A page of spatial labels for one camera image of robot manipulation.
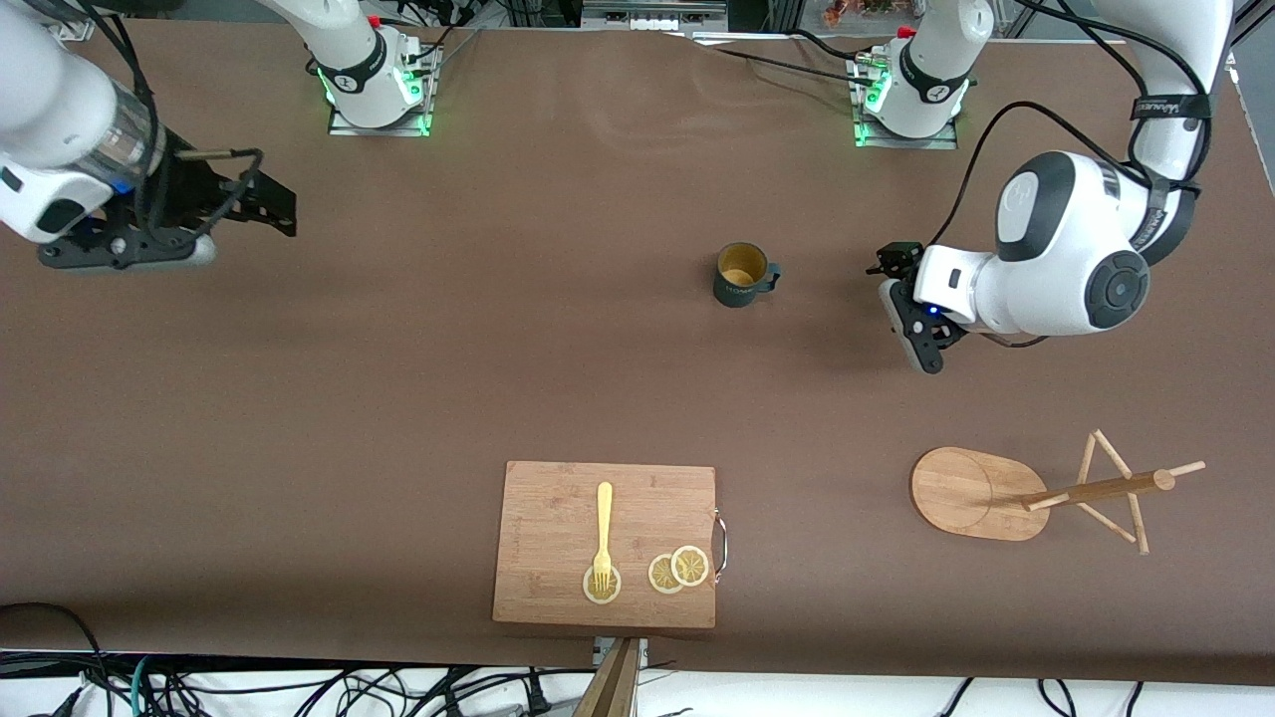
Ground teal ribbed plastic cup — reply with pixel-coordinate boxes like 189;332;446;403
713;242;782;309

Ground wooden cup rack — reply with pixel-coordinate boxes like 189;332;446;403
909;429;1207;556

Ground colourful small objects heap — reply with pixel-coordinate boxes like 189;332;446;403
823;0;902;27

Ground brown table cover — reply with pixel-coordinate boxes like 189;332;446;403
0;20;1275;688

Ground white power strip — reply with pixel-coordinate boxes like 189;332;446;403
583;0;729;37

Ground yellow plastic fork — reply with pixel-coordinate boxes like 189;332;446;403
592;482;615;596

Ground bamboo cutting board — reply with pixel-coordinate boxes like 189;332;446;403
492;460;729;629

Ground wooden beam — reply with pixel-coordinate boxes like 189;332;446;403
573;637;640;717

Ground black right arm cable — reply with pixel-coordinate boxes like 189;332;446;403
20;0;266;245

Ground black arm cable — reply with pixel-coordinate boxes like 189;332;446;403
930;0;1212;350
20;0;266;245

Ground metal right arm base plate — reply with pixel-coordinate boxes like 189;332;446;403
329;45;435;137

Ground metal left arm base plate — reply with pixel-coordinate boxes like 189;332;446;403
854;55;959;150

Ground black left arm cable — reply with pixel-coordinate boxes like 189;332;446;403
930;0;1212;350

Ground black cable on table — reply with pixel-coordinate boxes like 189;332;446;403
790;28;883;67
694;42;880;87

